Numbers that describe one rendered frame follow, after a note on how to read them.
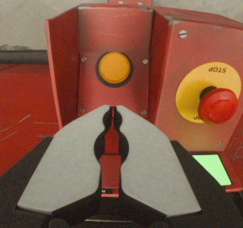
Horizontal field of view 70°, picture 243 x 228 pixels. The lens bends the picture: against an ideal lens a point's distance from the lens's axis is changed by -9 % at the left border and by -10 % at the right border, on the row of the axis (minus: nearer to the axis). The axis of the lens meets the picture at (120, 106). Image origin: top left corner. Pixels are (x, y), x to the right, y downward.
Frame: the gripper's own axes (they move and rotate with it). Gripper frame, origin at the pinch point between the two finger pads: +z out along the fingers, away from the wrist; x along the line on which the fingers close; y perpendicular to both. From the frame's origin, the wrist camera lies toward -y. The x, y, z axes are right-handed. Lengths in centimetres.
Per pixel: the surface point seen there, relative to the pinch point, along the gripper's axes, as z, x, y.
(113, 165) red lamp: 4.2, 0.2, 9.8
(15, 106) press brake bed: 33.0, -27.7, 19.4
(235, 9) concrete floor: 83, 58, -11
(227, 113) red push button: 3.0, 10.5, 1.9
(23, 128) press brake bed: 24.1, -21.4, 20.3
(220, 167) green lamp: 3.8, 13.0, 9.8
